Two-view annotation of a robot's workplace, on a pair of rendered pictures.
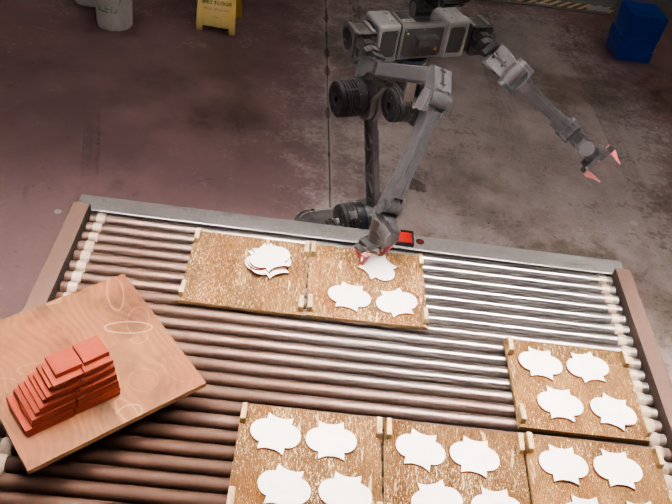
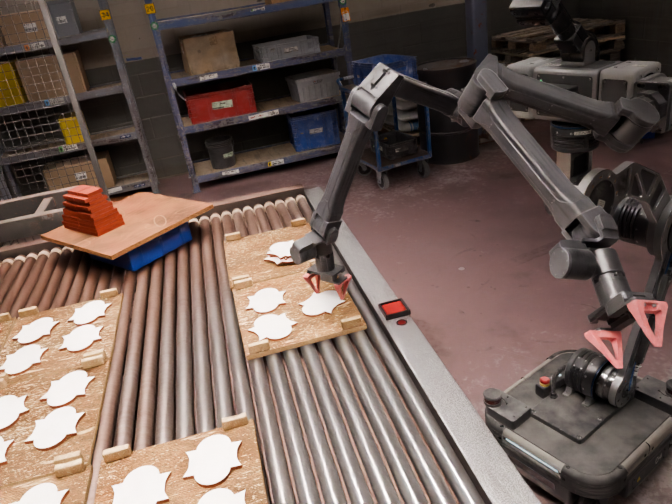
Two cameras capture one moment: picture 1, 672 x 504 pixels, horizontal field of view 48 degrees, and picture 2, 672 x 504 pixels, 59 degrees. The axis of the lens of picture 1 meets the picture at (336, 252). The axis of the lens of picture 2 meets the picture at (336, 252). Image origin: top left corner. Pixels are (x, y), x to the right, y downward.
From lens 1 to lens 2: 2.70 m
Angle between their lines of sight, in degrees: 69
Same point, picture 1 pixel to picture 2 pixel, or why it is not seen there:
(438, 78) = (372, 77)
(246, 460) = (66, 310)
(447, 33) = (599, 88)
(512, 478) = (23, 466)
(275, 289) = (256, 268)
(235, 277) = (261, 250)
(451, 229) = not seen: outside the picture
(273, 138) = not seen: outside the picture
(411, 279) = (319, 327)
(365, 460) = (60, 361)
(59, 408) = (71, 217)
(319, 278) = (284, 281)
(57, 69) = not seen: hidden behind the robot
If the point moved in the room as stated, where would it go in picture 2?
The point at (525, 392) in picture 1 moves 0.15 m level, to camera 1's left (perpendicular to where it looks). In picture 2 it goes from (159, 455) to (166, 411)
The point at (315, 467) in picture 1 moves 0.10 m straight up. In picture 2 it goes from (55, 339) to (44, 312)
